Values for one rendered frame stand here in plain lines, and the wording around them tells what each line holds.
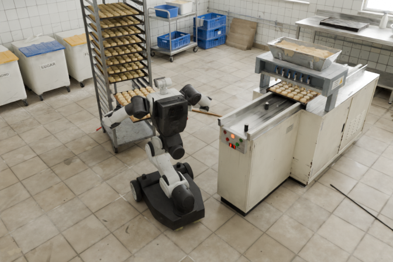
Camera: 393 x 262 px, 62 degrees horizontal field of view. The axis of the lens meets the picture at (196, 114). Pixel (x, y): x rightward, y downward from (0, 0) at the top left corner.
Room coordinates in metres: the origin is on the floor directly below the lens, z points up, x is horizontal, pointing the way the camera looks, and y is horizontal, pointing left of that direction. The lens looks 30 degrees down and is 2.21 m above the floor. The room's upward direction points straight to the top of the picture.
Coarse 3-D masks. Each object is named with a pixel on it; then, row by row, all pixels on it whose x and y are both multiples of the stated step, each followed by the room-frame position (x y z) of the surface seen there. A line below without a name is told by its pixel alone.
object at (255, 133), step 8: (360, 64) 3.38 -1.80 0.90; (352, 72) 3.21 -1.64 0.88; (296, 104) 2.46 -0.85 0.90; (288, 112) 2.35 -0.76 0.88; (272, 120) 2.19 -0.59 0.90; (280, 120) 2.27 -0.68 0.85; (256, 128) 2.08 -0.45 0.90; (264, 128) 2.11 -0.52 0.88; (248, 136) 2.00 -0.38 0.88; (256, 136) 2.04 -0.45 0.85
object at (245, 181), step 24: (240, 120) 2.29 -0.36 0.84; (264, 120) 2.29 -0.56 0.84; (288, 120) 2.34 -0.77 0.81; (264, 144) 2.11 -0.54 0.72; (288, 144) 2.39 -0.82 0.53; (240, 168) 2.07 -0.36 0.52; (264, 168) 2.15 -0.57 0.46; (288, 168) 2.45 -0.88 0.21; (240, 192) 2.05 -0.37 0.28; (264, 192) 2.18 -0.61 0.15
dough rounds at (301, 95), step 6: (282, 84) 2.83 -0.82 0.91; (276, 90) 2.69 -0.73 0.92; (282, 90) 2.70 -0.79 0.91; (288, 90) 2.69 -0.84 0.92; (294, 90) 2.73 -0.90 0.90; (300, 90) 2.70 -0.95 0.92; (288, 96) 2.59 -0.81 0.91; (294, 96) 2.56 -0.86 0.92; (300, 96) 2.57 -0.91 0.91; (306, 96) 2.56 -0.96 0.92; (312, 96) 2.60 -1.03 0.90; (306, 102) 2.49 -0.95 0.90
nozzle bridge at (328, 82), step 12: (264, 60) 2.79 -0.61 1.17; (276, 60) 2.76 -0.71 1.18; (264, 72) 2.82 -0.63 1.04; (288, 72) 2.71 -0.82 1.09; (300, 72) 2.54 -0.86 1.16; (312, 72) 2.49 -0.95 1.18; (324, 72) 2.49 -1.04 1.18; (336, 72) 2.49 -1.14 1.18; (264, 84) 2.93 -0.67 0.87; (300, 84) 2.56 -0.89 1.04; (312, 84) 2.53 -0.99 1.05; (324, 84) 2.38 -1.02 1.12; (336, 84) 2.45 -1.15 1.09; (336, 96) 2.49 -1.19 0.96
